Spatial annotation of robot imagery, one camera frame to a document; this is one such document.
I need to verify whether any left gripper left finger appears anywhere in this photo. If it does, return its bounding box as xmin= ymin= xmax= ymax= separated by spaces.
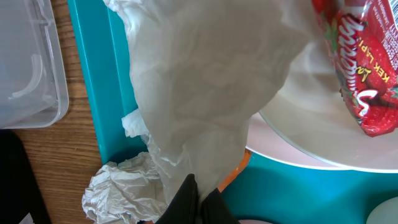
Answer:
xmin=155 ymin=174 xmax=198 ymax=224

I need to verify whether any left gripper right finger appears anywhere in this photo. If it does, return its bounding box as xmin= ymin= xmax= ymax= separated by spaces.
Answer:
xmin=201 ymin=189 xmax=240 ymax=224

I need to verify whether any white paper napkin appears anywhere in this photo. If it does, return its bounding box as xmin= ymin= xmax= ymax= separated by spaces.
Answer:
xmin=81 ymin=152 xmax=168 ymax=223

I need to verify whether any orange carrot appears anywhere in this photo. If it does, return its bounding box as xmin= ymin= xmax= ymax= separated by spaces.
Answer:
xmin=218 ymin=149 xmax=252 ymax=192

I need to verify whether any white tissue paper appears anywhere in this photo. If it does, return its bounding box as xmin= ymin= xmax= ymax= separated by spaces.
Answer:
xmin=106 ymin=0 xmax=316 ymax=203

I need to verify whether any red snack wrapper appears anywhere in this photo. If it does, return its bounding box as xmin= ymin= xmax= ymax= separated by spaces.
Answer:
xmin=312 ymin=0 xmax=397 ymax=137

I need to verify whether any clear plastic waste bin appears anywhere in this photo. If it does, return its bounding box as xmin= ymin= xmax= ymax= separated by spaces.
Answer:
xmin=1 ymin=0 xmax=69 ymax=129

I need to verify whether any teal plastic serving tray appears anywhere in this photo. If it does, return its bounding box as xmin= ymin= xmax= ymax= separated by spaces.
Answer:
xmin=68 ymin=0 xmax=397 ymax=223

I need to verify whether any large white plate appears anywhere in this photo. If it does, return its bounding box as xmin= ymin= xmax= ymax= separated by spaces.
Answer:
xmin=247 ymin=40 xmax=397 ymax=173

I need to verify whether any black plastic tray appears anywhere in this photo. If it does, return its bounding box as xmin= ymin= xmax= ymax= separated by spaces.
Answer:
xmin=1 ymin=129 xmax=51 ymax=224

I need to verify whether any white cup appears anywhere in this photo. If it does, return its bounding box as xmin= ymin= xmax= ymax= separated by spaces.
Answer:
xmin=366 ymin=197 xmax=398 ymax=224

